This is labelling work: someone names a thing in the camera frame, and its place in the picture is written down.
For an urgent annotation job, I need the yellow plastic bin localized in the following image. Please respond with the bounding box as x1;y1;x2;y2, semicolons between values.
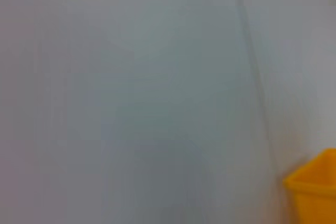
282;147;336;224

